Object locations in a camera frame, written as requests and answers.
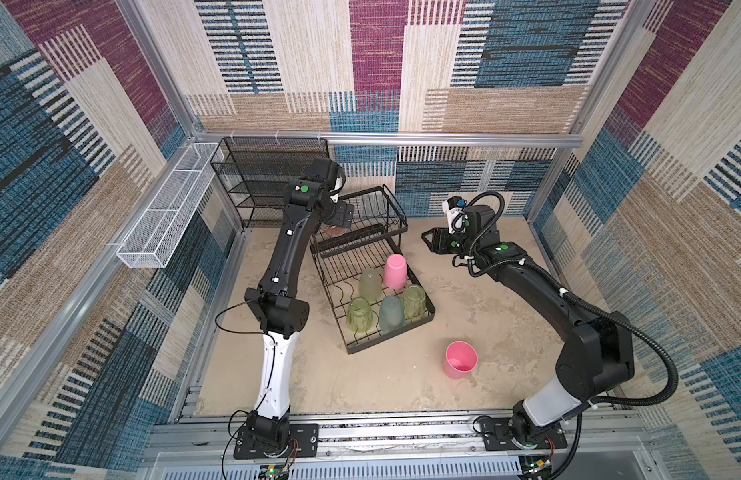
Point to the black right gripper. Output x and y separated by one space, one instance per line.
439 237

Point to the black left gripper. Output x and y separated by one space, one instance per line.
343 215

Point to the pink cup edge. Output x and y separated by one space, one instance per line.
395 274

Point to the bright green translucent cup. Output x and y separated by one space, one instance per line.
415 302

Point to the pale green translucent cup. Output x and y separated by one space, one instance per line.
371 285

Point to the teal translucent cup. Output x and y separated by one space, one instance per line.
392 314

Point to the opaque pink cup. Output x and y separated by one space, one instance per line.
460 360

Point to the translucent pink cup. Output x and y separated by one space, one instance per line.
330 231

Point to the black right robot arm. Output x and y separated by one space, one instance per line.
597 354

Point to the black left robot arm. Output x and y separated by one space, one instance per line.
309 202

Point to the black mesh shelf unit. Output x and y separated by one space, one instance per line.
255 171

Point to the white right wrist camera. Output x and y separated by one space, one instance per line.
453 209

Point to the black wire dish rack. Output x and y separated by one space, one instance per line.
378 224

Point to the white wire wall basket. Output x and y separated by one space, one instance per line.
158 231

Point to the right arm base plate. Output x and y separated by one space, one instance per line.
496 433

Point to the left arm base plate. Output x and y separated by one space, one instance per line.
277 442

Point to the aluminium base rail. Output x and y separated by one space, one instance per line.
402 445

